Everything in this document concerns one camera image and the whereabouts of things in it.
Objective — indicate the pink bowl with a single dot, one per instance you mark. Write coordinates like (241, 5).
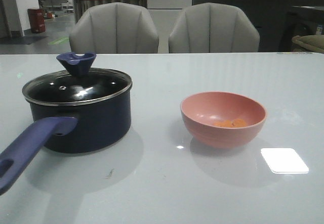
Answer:
(201, 110)

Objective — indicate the orange ham pieces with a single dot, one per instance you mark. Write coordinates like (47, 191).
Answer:
(236, 123)

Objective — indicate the glass lid blue knob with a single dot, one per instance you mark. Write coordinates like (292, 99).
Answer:
(78, 84)

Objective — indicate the right beige chair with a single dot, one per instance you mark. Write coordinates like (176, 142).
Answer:
(213, 28)

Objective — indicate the beige chair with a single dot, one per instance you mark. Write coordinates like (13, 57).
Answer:
(115, 28)
(213, 28)

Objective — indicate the left beige chair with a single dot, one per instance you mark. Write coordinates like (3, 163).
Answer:
(115, 28)

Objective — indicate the dark blue saucepan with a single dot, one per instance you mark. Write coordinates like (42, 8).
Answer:
(66, 129)

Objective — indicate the grey counter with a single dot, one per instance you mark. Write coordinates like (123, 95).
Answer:
(268, 16)

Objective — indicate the dark floor mat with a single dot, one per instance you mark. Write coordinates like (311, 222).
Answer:
(21, 40)

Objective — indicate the red trash bin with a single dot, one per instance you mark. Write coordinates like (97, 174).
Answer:
(36, 20)

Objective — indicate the beige cushion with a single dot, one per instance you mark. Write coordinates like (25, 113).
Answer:
(310, 43)

